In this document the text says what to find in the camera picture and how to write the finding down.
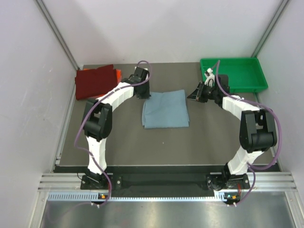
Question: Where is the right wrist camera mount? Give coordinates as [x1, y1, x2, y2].
[204, 68, 215, 87]

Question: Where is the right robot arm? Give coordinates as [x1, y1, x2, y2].
[187, 75, 277, 190]

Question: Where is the aluminium corner post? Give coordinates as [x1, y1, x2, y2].
[34, 0, 79, 70]
[251, 0, 291, 58]

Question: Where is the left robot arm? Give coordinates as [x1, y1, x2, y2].
[81, 66, 150, 190]

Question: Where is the left aluminium corner post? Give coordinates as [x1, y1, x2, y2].
[34, 0, 79, 70]

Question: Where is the blue t shirt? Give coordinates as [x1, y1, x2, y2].
[142, 90, 190, 129]

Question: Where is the purple cable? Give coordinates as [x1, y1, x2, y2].
[213, 59, 283, 206]
[74, 60, 152, 206]

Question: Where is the right aluminium corner post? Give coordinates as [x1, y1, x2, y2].
[251, 0, 291, 58]

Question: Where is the grey slotted cable duct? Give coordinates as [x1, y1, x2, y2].
[47, 192, 239, 202]

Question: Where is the green plastic tray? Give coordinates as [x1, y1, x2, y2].
[199, 57, 269, 94]

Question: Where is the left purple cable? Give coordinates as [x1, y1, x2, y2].
[74, 60, 152, 206]

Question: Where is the dark red folded t shirt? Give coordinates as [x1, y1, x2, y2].
[75, 65, 118, 100]

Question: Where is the orange folded t shirt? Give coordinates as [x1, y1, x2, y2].
[93, 69, 122, 98]

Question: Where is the aluminium frame rail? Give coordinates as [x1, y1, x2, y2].
[38, 172, 297, 191]

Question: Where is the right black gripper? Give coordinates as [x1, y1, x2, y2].
[187, 82, 218, 103]

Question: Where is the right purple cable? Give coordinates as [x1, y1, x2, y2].
[213, 59, 283, 206]

